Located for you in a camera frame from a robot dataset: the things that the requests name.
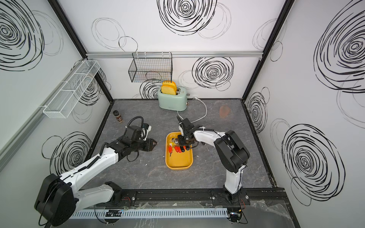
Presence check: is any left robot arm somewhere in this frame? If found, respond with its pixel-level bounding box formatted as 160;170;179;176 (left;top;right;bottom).
34;123;157;228

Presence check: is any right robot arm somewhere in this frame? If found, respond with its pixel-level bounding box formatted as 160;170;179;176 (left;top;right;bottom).
177;116;251;201

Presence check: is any yellow plastic storage box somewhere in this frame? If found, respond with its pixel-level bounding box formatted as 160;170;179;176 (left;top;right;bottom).
165;132;194;170

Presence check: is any small brown spice bottle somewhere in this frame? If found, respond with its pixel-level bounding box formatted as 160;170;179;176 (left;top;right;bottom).
113;110;123;123

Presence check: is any mint green toaster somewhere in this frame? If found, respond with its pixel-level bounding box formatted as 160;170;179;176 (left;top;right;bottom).
158;87;188;111

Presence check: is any yellow toast slice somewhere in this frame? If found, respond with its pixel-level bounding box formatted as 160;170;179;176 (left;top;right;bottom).
161;81;177;96

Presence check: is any white toaster power cable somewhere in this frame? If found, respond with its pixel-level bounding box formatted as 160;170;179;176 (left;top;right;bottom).
177;96;208;124

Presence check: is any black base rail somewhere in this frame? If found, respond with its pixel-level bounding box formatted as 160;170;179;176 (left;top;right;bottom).
85;187;289;206

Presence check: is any grey slotted cable duct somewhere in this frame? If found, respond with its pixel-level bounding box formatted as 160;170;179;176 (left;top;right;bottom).
70;208;228;219

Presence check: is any black wire wall basket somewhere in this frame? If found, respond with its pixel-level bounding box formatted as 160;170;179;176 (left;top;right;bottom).
128;52;173;83

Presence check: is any white mesh wall shelf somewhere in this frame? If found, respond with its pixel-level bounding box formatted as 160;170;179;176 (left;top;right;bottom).
43;60;101;118

